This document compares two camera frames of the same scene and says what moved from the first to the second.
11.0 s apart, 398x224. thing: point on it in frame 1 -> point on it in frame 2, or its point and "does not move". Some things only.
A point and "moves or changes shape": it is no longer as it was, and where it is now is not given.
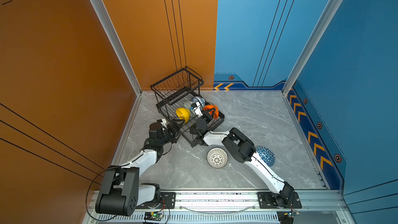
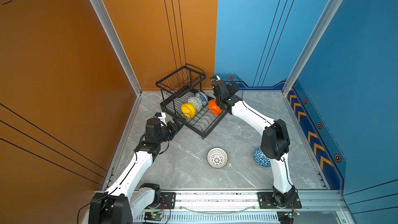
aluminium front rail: [319, 207] does not move
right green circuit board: [292, 214] does not move
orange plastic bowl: [215, 111] moves or changes shape
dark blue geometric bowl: [267, 156] does not move
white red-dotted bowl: [217, 157] does not move
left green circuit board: [152, 215] does not move
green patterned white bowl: [187, 105] -> [196, 101]
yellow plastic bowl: [184, 113] moves or changes shape
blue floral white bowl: [200, 100] moves or changes shape
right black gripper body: [206, 119] -> [230, 90]
